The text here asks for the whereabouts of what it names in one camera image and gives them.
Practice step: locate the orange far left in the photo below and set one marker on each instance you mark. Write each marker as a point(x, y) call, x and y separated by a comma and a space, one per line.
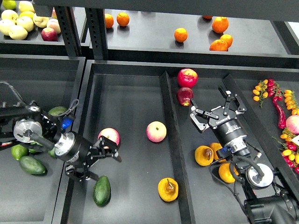
point(109, 21)

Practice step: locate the pale yellow apple front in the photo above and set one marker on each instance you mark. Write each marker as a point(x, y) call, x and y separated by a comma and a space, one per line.
point(17, 32)

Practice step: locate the pale yellow apple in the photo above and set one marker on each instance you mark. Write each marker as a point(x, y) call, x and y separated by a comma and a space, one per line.
point(5, 26)
point(26, 22)
point(17, 32)

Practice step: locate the black shelf post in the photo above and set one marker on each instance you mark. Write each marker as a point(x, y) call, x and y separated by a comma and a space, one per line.
point(95, 19)

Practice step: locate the yellow pear with stem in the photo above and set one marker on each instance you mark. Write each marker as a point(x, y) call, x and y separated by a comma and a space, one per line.
point(168, 189)

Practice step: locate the yellow pear middle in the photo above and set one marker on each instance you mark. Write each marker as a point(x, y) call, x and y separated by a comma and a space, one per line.
point(215, 147)

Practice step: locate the mixed cherry tomatoes lower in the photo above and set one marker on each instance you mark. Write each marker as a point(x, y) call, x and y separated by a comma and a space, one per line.
point(289, 149)

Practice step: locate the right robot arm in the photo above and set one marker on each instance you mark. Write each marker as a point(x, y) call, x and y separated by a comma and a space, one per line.
point(266, 201)

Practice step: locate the red chili pepper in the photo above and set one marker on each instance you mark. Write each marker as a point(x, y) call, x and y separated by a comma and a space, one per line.
point(281, 116)

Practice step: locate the black tray divider left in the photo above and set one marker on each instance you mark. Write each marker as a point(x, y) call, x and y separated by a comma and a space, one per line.
point(176, 152)

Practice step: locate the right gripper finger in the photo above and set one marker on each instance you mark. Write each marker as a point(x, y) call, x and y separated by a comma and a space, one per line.
point(203, 120)
point(229, 96)

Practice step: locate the pale yellow apple middle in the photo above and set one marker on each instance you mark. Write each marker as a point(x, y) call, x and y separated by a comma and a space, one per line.
point(26, 22)

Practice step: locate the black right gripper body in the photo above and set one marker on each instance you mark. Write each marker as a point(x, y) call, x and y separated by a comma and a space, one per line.
point(229, 131)

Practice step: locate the pink apple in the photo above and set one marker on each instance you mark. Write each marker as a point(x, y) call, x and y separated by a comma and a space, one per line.
point(156, 131)
point(111, 134)

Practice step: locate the pink apple left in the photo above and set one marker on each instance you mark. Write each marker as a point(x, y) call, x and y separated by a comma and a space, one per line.
point(111, 134)

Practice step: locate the orange small right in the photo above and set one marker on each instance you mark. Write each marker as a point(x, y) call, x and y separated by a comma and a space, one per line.
point(228, 39)

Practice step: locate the pale yellow apple left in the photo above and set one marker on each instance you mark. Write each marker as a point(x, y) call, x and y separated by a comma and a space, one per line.
point(5, 26)

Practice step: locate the green avocado top right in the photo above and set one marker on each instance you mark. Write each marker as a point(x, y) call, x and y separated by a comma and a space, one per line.
point(57, 111)

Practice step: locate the dark red apple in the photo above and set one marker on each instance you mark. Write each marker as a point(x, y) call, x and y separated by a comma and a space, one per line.
point(184, 96)

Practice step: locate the dark avocado bottom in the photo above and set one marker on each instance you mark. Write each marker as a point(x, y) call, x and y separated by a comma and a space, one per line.
point(32, 166)

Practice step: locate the orange front right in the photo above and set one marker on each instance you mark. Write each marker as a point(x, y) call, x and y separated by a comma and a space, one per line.
point(219, 45)

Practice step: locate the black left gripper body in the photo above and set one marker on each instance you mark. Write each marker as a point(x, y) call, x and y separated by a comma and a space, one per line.
point(74, 150)

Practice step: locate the yellow pear lower left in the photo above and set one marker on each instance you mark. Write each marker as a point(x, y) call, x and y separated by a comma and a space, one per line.
point(225, 173)

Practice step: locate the pink peach on shelf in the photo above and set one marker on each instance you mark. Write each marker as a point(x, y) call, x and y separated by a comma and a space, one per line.
point(53, 23)

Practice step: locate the black centre tray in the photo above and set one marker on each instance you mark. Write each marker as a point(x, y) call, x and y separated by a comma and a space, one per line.
point(127, 97)

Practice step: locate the bright green avocado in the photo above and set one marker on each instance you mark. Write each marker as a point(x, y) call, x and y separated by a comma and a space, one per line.
point(18, 151)

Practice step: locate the orange centre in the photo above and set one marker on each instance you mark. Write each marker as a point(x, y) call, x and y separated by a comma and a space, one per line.
point(180, 35)

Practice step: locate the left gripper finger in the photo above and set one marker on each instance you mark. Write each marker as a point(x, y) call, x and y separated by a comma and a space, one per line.
point(104, 148)
point(79, 174)

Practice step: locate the bright red apple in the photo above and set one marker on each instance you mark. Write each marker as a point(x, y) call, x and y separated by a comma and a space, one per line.
point(187, 78)

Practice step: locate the red cherry tomato bunch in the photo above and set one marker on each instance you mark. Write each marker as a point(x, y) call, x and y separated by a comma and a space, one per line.
point(273, 89)

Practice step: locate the black tray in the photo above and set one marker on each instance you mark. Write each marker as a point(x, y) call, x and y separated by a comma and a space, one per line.
point(50, 81)
point(127, 97)

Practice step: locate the black left tray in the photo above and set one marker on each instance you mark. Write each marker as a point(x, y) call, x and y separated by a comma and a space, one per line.
point(50, 81)

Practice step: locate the red apple on shelf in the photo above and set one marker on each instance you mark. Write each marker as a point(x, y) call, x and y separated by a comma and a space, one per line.
point(49, 34)

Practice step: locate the pink peach right edge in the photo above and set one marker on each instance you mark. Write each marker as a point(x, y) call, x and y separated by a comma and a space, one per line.
point(292, 123)

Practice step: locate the dark green avocado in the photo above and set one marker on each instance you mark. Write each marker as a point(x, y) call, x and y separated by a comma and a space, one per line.
point(102, 191)

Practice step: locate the green lime top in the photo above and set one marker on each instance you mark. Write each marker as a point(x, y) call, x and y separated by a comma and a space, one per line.
point(9, 4)

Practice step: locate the pink apple right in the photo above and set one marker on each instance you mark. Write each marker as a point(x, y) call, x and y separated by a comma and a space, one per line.
point(156, 131)

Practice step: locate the yellow pear brown base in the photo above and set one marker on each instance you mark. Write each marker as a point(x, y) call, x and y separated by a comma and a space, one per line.
point(204, 155)

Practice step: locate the large orange right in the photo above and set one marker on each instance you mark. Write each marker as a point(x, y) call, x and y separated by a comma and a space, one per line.
point(220, 24)

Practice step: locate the orange cherry tomato bunch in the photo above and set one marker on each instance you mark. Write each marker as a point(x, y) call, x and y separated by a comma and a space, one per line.
point(260, 92)

